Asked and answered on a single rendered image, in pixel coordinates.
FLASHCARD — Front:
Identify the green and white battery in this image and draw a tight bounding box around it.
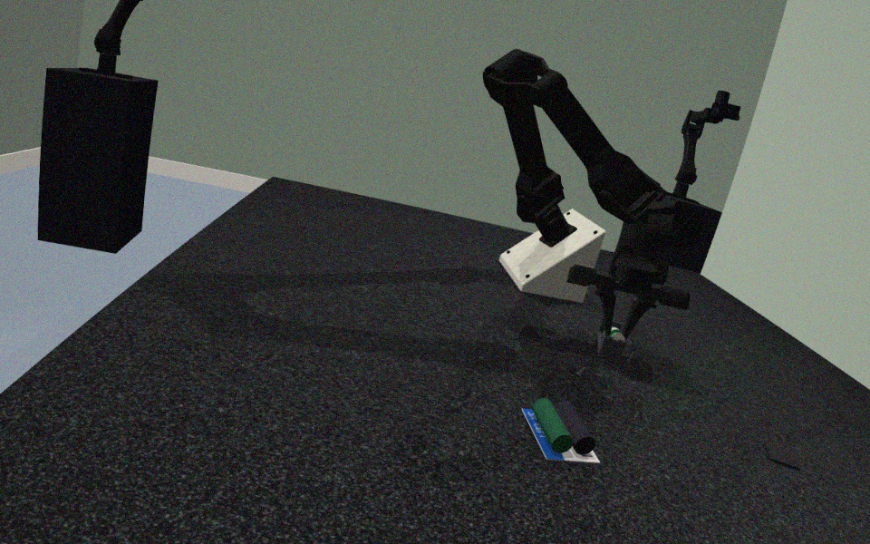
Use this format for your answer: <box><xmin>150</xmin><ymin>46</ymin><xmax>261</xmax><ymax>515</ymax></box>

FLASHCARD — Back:
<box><xmin>609</xmin><ymin>326</ymin><xmax>625</xmax><ymax>342</ymax></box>

